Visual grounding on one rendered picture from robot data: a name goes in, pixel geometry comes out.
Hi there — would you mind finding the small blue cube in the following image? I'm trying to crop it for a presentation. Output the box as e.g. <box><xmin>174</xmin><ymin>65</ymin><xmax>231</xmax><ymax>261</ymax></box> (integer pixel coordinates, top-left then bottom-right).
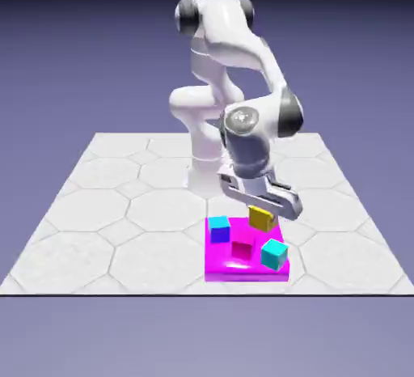
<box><xmin>207</xmin><ymin>215</ymin><xmax>231</xmax><ymax>244</ymax></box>

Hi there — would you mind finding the small cyan cube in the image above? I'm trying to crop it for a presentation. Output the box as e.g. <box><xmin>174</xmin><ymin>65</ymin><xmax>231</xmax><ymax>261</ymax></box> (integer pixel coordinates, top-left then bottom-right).
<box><xmin>260</xmin><ymin>238</ymin><xmax>289</xmax><ymax>272</ymax></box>

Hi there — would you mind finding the large magenta box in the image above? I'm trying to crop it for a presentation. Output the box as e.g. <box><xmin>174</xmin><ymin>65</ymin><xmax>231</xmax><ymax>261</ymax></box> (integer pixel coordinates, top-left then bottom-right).
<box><xmin>204</xmin><ymin>216</ymin><xmax>290</xmax><ymax>283</ymax></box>

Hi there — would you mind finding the small red cube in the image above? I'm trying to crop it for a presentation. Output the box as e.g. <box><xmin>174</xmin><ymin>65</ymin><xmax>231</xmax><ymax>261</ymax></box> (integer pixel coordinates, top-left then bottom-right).
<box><xmin>230</xmin><ymin>239</ymin><xmax>254</xmax><ymax>262</ymax></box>

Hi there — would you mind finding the small yellow cube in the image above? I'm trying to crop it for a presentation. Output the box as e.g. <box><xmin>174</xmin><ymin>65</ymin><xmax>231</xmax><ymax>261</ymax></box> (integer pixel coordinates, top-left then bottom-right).
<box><xmin>247</xmin><ymin>205</ymin><xmax>277</xmax><ymax>233</ymax></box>

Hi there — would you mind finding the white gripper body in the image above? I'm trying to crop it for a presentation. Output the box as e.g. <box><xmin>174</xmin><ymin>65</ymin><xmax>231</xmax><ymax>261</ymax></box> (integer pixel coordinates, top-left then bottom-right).
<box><xmin>217</xmin><ymin>172</ymin><xmax>304</xmax><ymax>222</ymax></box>

